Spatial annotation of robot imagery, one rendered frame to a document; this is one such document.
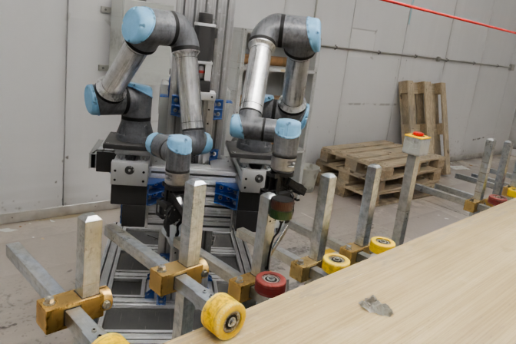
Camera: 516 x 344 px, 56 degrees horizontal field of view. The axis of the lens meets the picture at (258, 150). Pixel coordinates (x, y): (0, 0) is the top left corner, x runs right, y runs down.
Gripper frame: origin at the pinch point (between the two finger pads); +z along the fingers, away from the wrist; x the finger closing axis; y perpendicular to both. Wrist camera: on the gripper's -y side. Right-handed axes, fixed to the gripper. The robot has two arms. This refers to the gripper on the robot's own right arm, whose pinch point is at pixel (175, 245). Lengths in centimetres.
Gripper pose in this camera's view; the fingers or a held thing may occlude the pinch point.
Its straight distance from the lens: 161.5
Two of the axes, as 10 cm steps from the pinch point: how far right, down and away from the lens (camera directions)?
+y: -6.9, -2.4, 6.8
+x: -7.2, 0.8, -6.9
